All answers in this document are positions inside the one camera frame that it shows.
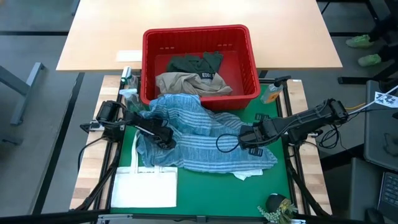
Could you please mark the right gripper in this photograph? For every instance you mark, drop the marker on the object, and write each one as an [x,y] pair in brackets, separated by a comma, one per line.
[259,133]

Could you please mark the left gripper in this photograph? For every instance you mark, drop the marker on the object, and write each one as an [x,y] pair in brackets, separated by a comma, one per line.
[163,135]

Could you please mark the light blue garment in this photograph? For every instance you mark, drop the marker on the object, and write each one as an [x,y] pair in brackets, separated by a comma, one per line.
[199,124]

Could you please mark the white linen shirt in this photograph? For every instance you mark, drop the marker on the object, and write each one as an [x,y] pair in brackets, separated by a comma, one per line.
[247,175]

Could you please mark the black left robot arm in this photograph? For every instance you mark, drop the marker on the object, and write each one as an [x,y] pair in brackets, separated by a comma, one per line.
[124,119]

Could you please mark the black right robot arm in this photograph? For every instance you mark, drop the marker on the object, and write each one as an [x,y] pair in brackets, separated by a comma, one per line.
[311,119]

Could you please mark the red plastic laundry bin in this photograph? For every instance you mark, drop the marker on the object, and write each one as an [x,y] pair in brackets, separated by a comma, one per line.
[242,77]

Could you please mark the clear spray bottle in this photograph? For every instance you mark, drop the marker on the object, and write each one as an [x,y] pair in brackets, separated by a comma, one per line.
[132,99]

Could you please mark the beige garment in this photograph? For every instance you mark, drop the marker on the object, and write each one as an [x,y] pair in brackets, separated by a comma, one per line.
[186,84]

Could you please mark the white canvas tote bag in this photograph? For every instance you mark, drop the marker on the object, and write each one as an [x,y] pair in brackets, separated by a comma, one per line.
[144,189]

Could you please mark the green table mat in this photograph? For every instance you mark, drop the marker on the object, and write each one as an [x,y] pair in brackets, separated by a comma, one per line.
[217,196]

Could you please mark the dark green garment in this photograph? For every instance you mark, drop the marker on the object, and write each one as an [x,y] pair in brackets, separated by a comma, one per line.
[186,63]

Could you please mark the grey cabinet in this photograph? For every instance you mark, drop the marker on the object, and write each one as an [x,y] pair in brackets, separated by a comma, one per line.
[379,133]

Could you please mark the light wooden desk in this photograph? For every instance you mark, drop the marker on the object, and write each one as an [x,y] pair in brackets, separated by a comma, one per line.
[109,25]

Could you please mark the white paper fiducial tag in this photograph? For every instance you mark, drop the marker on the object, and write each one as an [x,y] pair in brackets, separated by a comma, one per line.
[385,99]

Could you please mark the person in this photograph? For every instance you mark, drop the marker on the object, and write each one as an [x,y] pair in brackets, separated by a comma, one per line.
[368,59]

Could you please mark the black computer mouse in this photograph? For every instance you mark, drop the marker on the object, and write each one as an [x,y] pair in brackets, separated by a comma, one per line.
[374,216]

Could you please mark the dark keyboard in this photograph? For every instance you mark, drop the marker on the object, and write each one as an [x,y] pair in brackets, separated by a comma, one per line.
[390,193]

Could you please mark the grey metal table leg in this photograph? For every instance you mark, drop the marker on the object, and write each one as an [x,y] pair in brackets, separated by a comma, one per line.
[21,88]

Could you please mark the black aluminium table frame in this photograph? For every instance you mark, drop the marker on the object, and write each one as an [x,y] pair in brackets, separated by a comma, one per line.
[287,96]

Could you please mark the silver camera mount bar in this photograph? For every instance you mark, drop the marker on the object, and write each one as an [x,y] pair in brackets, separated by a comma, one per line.
[124,219]

